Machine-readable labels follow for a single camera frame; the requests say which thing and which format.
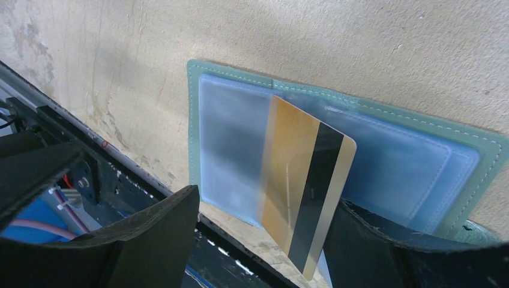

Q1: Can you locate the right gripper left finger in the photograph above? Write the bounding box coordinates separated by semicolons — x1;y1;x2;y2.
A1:
1;185;200;287

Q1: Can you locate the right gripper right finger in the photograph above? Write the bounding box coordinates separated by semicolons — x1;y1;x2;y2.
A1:
324;200;508;287

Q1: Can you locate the teal card holder wallet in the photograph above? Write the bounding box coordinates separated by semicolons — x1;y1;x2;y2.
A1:
187;59;509;244

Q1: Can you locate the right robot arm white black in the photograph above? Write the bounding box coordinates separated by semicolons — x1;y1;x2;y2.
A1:
1;131;508;287

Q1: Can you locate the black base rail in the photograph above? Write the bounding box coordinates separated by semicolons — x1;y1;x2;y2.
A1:
1;64;292;287

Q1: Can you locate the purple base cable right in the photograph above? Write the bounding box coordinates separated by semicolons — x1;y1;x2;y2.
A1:
10;187;92;241

